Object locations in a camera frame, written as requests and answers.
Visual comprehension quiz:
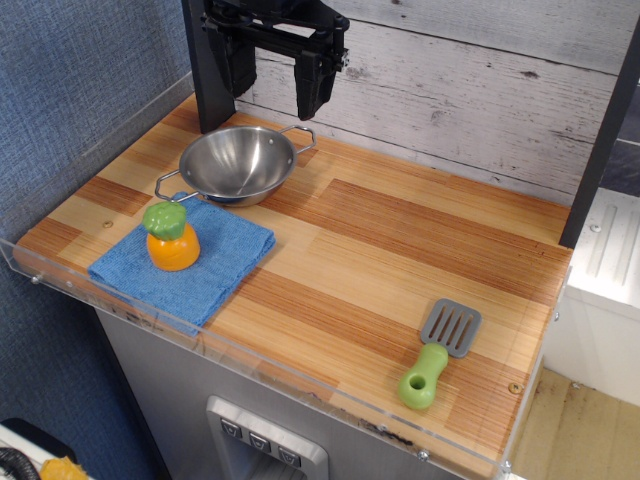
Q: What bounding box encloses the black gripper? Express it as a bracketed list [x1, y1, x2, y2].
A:
[202, 1, 349, 120]

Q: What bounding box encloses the orange bottle with green top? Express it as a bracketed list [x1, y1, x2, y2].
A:
[142, 201, 201, 272]

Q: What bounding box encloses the blue folded cloth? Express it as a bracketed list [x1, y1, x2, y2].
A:
[88, 192, 276, 336]

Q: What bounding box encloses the clear acrylic edge guard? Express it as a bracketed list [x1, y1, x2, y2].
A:
[15, 68, 577, 479]

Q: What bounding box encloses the grey toy fridge front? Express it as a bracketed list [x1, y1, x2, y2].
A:
[98, 311, 452, 479]

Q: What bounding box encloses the white toy appliance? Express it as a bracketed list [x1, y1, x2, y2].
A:
[543, 188, 639, 405]

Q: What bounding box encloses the black object bottom left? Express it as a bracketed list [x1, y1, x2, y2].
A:
[1, 419, 78, 479]

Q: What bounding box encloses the orange object at corner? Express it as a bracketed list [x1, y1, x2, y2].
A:
[39, 457, 89, 480]

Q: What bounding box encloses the black left vertical post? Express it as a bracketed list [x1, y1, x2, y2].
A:
[181, 0, 236, 134]

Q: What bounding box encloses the black vertical post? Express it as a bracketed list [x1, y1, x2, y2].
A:
[559, 20, 639, 249]
[181, 0, 236, 134]

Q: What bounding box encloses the steel bowl with handles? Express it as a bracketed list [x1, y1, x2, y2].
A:
[155, 125, 317, 207]

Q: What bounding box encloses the grey spatula with green handle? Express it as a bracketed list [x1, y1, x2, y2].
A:
[397, 298, 482, 410]

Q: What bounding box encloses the black right vertical post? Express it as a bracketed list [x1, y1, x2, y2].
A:
[559, 20, 639, 249]

